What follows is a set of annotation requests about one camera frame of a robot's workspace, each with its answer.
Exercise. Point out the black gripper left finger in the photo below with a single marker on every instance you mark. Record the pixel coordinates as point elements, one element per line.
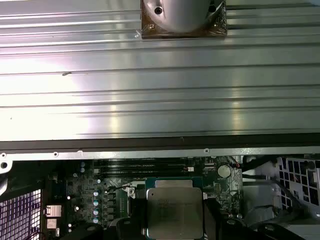
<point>136,220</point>

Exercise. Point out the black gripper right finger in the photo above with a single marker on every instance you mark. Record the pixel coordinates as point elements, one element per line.
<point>211,222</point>

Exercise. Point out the silver square CPU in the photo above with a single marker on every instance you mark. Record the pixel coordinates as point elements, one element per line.
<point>175,212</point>

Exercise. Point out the black RAM slot bank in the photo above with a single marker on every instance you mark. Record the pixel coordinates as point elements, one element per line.
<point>140,166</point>

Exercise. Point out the green motherboard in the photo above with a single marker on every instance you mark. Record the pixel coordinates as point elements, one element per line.
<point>225,190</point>

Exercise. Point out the round silver coin battery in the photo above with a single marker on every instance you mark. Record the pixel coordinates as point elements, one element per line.
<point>223,171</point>

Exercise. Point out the black open PC case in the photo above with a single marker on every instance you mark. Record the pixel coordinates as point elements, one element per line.
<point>160,145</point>

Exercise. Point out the silver rear port block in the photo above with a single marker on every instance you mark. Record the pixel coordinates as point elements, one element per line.
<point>53,210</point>
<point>52,223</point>

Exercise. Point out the perforated metal disk bay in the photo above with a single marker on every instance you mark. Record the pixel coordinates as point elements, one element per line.
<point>300,180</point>

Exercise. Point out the grey metal bracket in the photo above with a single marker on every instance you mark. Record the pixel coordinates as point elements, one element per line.
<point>260,195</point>

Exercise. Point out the square brown base plate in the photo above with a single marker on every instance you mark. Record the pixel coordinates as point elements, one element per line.
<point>175,35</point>

